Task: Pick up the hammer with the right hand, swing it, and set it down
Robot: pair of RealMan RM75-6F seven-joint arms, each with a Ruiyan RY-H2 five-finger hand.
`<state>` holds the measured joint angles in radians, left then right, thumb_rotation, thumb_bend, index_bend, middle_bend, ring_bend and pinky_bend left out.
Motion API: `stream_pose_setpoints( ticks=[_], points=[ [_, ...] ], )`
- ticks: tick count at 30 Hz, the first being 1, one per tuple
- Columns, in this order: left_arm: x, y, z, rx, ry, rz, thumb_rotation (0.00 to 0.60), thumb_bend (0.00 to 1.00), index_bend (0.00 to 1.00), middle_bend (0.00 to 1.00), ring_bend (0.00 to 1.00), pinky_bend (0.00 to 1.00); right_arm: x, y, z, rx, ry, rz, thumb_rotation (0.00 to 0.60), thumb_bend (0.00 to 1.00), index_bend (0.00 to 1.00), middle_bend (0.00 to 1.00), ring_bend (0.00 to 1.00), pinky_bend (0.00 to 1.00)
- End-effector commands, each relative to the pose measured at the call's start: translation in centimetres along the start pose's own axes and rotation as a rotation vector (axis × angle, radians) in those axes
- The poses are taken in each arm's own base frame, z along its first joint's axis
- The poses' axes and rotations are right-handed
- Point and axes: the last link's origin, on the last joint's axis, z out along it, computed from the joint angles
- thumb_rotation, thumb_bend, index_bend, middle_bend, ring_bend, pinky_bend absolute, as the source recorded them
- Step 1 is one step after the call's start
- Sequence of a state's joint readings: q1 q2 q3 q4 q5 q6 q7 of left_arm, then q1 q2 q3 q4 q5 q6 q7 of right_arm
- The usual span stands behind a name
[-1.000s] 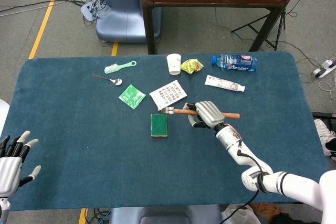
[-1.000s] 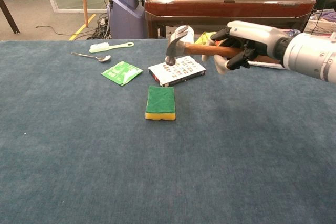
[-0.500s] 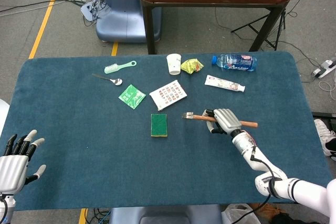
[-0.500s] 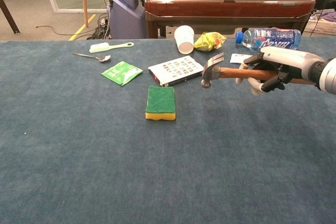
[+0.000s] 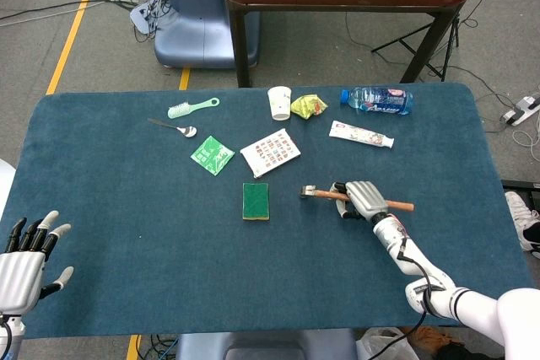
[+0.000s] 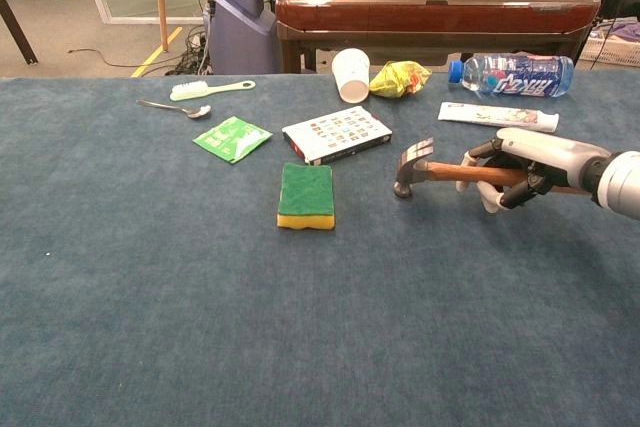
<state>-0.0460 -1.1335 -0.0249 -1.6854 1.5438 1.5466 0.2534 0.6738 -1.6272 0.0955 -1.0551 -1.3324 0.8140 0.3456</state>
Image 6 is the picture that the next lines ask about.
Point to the blue label water bottle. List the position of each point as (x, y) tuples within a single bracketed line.
[(515, 77)]

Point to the black tripod stand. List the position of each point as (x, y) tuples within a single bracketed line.
[(594, 22)]

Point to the purple cloth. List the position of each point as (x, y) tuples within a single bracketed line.
[(627, 29)]

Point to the white plastic basket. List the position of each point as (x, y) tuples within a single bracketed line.
[(612, 49)]

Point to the white paper cup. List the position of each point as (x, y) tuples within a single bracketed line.
[(351, 74)]

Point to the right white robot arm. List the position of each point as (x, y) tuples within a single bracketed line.
[(622, 182)]

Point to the white box with printed pictures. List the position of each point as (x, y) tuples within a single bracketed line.
[(340, 134)]

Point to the yellow crumpled wrapper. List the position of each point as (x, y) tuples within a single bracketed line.
[(397, 79)]

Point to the green sachet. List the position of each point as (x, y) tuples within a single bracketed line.
[(231, 139)]

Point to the white toothpaste tube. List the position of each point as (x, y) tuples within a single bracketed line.
[(495, 116)]

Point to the dark wooden table leg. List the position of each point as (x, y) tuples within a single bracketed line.
[(20, 29)]

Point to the green yellow sponge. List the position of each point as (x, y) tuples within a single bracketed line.
[(306, 192)]

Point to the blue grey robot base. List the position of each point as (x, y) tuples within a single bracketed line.
[(240, 27)]

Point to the brown mahjong table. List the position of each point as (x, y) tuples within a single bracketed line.
[(425, 14)]

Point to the light green brush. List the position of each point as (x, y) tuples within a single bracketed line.
[(190, 91)]

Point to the metal spoon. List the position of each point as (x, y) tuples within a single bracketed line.
[(199, 111)]

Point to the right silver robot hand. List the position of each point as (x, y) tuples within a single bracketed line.
[(540, 152)]

